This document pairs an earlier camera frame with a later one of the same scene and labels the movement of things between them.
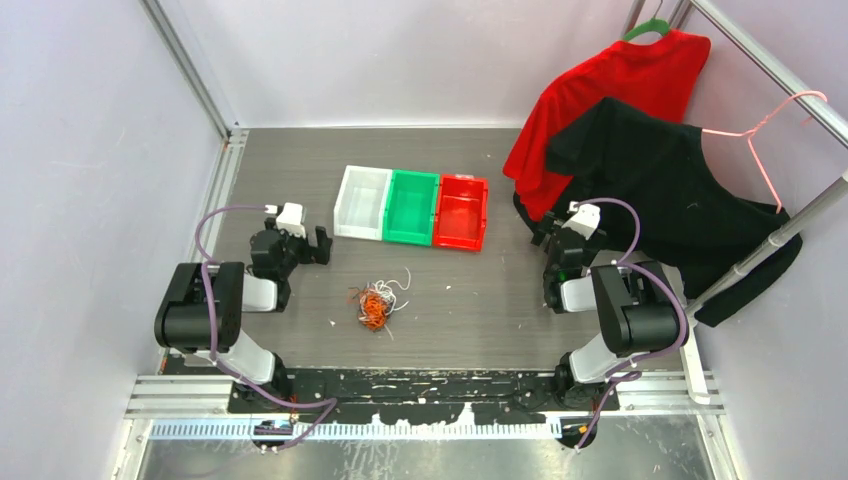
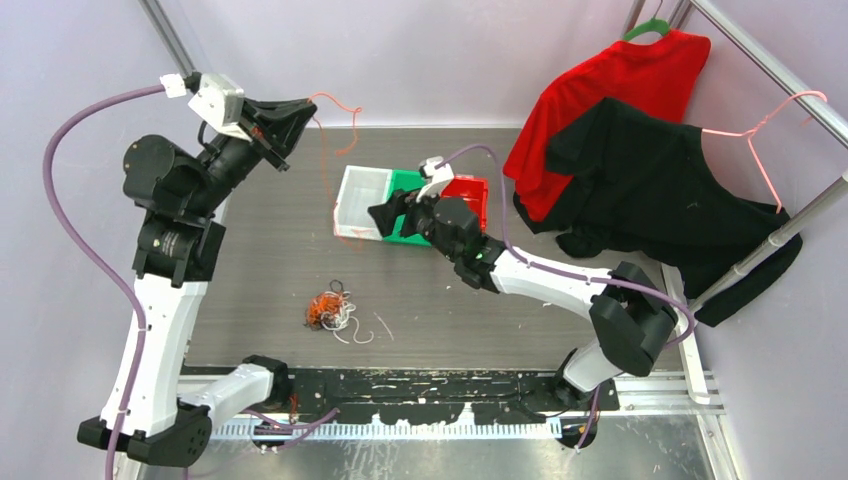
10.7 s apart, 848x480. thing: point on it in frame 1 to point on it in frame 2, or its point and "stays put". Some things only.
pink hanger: (750, 133) stays put
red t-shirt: (658, 72) stays put
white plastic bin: (359, 212) stays put
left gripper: (271, 223) to (280, 133)
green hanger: (653, 25) stays put
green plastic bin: (411, 207) stays put
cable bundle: (376, 303) to (330, 310)
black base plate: (432, 396) stays put
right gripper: (590, 254) to (385, 215)
